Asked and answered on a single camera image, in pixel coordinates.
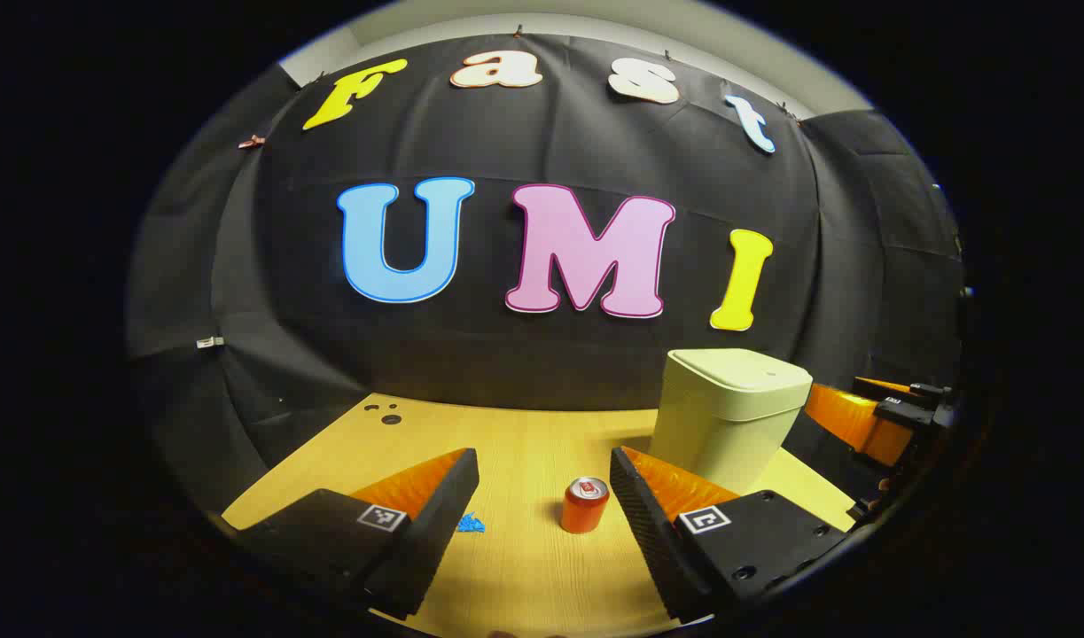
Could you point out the pale green desktop garbage bin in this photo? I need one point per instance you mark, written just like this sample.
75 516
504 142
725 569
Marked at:
728 425

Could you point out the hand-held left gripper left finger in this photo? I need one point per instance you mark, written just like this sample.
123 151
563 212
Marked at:
435 523

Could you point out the wooden desktop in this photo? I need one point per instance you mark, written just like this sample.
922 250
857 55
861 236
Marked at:
524 443

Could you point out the silver metal clip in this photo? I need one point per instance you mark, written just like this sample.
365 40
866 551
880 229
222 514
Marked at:
209 341

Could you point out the black backdrop cloth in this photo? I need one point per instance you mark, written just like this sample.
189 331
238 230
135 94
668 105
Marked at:
542 363

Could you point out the blue paper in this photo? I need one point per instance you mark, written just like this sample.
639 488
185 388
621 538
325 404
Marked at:
471 525

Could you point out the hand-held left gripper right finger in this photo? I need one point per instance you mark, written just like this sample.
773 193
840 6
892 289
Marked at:
648 532

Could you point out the copper metal clip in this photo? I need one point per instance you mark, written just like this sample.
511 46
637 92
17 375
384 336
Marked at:
251 142

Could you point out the orange pop can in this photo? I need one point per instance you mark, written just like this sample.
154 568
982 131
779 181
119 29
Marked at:
584 512

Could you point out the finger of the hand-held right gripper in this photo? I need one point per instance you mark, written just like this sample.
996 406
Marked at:
847 421
883 385

